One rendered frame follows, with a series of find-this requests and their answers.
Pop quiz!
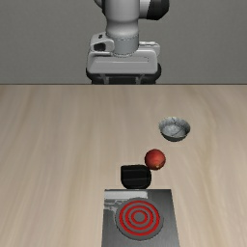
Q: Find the black bowl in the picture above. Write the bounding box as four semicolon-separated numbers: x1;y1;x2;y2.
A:
120;164;152;190

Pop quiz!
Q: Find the grey stove plate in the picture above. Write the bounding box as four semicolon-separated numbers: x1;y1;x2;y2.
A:
100;188;180;247

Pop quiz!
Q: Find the grey marbled bowl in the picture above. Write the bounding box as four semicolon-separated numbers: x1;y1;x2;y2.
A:
158;116;191;143

